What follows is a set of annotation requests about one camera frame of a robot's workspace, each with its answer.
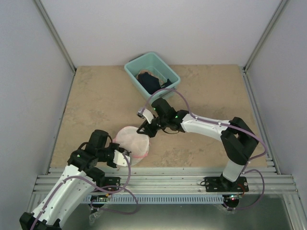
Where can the teal plastic bin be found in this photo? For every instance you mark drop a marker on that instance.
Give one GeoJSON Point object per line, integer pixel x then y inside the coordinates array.
{"type": "Point", "coordinates": [152, 62]}

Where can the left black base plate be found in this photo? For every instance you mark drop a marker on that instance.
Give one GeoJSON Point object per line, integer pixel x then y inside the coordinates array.
{"type": "Point", "coordinates": [110, 183]}

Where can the frame post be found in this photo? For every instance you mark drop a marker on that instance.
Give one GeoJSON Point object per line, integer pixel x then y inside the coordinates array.
{"type": "Point", "coordinates": [49, 24]}
{"type": "Point", "coordinates": [266, 33]}

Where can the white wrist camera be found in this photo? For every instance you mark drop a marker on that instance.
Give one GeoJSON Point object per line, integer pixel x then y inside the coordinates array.
{"type": "Point", "coordinates": [145, 113]}
{"type": "Point", "coordinates": [121, 158]}

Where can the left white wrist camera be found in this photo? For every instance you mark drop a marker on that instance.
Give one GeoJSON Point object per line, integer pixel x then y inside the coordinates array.
{"type": "Point", "coordinates": [121, 158]}

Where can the aluminium rail frame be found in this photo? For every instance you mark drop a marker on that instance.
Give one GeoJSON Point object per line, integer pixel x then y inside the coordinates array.
{"type": "Point", "coordinates": [186, 181]}

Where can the white mesh laundry bag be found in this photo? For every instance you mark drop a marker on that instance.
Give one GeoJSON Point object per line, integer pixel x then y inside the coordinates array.
{"type": "Point", "coordinates": [136, 144]}

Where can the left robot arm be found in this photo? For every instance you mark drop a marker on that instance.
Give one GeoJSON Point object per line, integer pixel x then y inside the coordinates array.
{"type": "Point", "coordinates": [80, 177]}

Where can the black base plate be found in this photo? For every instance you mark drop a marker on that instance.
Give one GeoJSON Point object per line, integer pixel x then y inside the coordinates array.
{"type": "Point", "coordinates": [110, 183]}
{"type": "Point", "coordinates": [213, 184]}

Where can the beige garment in bin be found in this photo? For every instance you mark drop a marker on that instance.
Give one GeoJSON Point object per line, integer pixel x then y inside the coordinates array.
{"type": "Point", "coordinates": [161, 81]}

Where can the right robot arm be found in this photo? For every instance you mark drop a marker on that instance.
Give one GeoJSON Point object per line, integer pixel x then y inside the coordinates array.
{"type": "Point", "coordinates": [238, 140]}

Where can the right frame post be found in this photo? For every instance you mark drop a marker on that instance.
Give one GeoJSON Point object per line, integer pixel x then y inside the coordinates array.
{"type": "Point", "coordinates": [266, 33]}

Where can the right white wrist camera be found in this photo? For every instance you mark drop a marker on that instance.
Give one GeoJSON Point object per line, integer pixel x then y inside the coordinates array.
{"type": "Point", "coordinates": [145, 113]}

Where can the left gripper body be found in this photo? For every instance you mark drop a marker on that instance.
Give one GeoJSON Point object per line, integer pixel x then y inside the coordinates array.
{"type": "Point", "coordinates": [101, 153]}

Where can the right circuit board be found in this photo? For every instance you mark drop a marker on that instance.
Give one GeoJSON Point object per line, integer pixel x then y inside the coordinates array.
{"type": "Point", "coordinates": [235, 197]}

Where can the dark clothes in bin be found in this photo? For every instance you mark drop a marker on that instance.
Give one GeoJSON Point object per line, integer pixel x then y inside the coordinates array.
{"type": "Point", "coordinates": [150, 83]}

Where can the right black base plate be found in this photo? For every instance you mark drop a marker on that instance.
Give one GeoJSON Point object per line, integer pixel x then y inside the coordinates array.
{"type": "Point", "coordinates": [213, 184]}

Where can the left frame post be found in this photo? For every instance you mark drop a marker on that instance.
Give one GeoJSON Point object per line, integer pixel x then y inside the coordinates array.
{"type": "Point", "coordinates": [49, 24]}

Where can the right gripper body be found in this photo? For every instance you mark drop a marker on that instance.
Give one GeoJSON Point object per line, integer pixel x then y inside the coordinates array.
{"type": "Point", "coordinates": [163, 120]}

